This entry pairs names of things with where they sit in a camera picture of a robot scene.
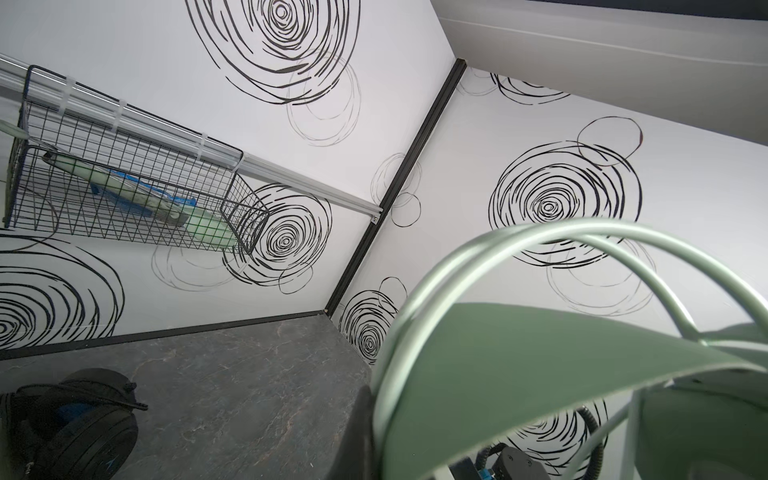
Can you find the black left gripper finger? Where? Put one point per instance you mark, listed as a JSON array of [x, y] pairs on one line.
[[355, 458]]

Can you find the mint green headphones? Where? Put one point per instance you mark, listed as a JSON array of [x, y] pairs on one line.
[[453, 376]]

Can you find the black gaming headphones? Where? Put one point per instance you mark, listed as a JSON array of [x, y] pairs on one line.
[[83, 427]]

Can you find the blue item in basket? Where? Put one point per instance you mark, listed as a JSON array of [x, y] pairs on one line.
[[142, 194]]

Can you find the black wire basket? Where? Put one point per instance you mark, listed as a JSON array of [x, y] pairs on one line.
[[111, 133]]

